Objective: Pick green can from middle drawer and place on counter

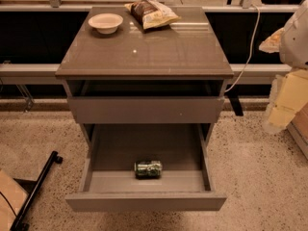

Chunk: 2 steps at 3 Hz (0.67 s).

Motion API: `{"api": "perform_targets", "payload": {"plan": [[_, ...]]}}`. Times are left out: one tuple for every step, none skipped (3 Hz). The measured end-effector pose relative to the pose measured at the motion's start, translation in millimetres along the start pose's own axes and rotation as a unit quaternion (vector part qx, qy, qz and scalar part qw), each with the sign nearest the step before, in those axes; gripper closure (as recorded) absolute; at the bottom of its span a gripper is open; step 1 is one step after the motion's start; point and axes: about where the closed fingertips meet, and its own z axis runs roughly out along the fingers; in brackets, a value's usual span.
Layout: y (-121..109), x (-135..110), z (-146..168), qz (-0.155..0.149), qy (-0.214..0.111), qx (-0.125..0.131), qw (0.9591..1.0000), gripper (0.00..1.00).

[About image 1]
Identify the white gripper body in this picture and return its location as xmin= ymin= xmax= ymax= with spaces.
xmin=279 ymin=0 xmax=308 ymax=69

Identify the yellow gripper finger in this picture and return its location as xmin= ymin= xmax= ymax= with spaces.
xmin=259 ymin=28 xmax=284 ymax=54
xmin=263 ymin=69 xmax=308 ymax=134

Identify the green soda can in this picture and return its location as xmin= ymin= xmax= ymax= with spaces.
xmin=134 ymin=161 xmax=163 ymax=179

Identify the grey drawer cabinet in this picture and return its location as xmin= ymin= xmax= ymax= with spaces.
xmin=56 ymin=7 xmax=233 ymax=142

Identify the open grey middle drawer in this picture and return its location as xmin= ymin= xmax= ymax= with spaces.
xmin=65 ymin=124 xmax=226 ymax=212

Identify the closed grey top drawer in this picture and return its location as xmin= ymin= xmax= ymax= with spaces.
xmin=68 ymin=97 xmax=224 ymax=124

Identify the cardboard box right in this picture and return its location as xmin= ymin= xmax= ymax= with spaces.
xmin=288 ymin=104 xmax=308 ymax=160

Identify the brown yellow chip bag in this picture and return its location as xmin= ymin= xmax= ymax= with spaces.
xmin=125 ymin=0 xmax=180 ymax=30

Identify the white paper bowl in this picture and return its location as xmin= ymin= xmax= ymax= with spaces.
xmin=88 ymin=13 xmax=123 ymax=35

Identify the metal railing beam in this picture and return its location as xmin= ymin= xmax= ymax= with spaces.
xmin=0 ymin=64 xmax=291 ymax=85

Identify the cardboard piece lower left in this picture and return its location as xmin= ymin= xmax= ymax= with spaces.
xmin=0 ymin=169 xmax=28 ymax=231

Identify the black metal stand leg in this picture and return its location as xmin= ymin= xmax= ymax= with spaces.
xmin=10 ymin=151 xmax=63 ymax=231

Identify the white power cable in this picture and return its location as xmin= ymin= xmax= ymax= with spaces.
xmin=224 ymin=4 xmax=262 ymax=93

